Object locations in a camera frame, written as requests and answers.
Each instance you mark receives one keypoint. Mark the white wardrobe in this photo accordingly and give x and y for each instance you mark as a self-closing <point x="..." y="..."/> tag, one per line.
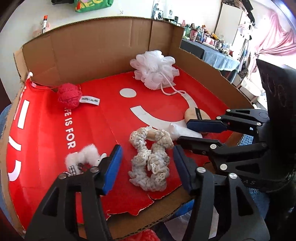
<point x="229" y="18"/>

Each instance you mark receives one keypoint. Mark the beige powder puff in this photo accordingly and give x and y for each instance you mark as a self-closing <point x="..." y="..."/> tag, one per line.
<point x="190" y="114"/>

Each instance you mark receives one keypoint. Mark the row of cosmetic bottles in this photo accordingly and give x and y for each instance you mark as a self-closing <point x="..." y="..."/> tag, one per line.
<point x="203" y="34"/>

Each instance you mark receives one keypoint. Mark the red plush toy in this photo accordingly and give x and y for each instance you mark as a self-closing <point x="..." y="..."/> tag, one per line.
<point x="68" y="95"/>

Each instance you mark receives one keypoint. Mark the table with grey cloth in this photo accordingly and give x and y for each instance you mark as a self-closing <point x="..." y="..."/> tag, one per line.
<point x="217" y="59"/>

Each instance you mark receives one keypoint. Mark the blue knitted blanket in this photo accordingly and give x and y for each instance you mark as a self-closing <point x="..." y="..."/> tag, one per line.
<point x="246" y="139"/>

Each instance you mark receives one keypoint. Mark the orange capped marker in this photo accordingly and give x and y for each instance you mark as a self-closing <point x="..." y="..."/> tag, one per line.
<point x="45" y="24"/>

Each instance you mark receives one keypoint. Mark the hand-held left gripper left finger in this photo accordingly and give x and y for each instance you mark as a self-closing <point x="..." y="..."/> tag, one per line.
<point x="113" y="169"/>

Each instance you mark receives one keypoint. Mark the wall mirror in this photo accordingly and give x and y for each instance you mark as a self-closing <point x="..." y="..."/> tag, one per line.
<point x="159" y="10"/>

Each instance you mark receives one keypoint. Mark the red mesh bath loofah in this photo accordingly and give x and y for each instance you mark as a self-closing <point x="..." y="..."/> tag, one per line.
<point x="143" y="236"/>

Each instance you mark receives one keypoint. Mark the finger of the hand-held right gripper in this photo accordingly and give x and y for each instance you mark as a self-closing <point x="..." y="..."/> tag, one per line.
<point x="205" y="126"/>
<point x="198" y="144"/>

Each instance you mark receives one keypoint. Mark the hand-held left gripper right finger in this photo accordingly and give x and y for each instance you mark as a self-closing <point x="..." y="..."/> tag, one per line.
<point x="182" y="171"/>

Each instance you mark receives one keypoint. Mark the brown cardboard box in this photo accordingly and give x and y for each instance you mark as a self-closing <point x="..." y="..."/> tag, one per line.
<point x="92" y="46"/>

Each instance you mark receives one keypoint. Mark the white mesh bath loofah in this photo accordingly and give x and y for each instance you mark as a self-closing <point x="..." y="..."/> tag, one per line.
<point x="152" y="67"/>

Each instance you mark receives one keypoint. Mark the pink curtain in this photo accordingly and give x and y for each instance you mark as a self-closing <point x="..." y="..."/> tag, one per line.
<point x="272" y="34"/>

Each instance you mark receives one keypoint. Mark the white cloth roll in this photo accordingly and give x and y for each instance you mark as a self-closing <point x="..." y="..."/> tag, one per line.
<point x="180" y="132"/>

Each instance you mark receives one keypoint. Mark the green tote bag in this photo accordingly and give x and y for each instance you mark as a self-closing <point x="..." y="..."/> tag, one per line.
<point x="92" y="5"/>

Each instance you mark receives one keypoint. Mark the black backpack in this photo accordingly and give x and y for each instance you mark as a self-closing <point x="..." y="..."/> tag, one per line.
<point x="61" y="1"/>

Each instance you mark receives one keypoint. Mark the cream crochet scrunchie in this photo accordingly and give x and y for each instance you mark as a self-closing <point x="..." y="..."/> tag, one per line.
<point x="150" y="162"/>

